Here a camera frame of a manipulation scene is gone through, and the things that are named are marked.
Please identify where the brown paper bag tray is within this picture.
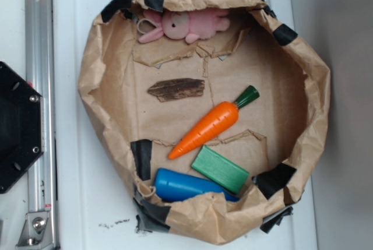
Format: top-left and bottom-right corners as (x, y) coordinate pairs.
(78, 0), (330, 245)

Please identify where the dark wood chip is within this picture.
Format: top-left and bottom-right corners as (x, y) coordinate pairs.
(147, 78), (205, 103)

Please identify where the orange toy carrot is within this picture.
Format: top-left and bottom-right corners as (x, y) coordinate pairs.
(168, 86), (260, 160)

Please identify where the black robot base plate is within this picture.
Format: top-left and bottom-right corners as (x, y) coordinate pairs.
(0, 62), (43, 194)

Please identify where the pink plush bunny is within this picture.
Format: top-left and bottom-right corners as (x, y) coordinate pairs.
(139, 8), (230, 44)

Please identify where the green wooden block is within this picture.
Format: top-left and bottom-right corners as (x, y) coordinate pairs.
(192, 146), (249, 194)

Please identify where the aluminium rail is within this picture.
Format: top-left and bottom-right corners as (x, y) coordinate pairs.
(25, 0), (59, 249)

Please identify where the white plastic tray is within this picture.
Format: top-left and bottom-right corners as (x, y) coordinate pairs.
(51, 0), (319, 250)

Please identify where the blue plastic cylinder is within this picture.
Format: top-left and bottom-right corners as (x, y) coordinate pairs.
(154, 168), (239, 202)

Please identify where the metal corner bracket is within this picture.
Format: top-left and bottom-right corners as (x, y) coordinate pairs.
(15, 211), (54, 250)

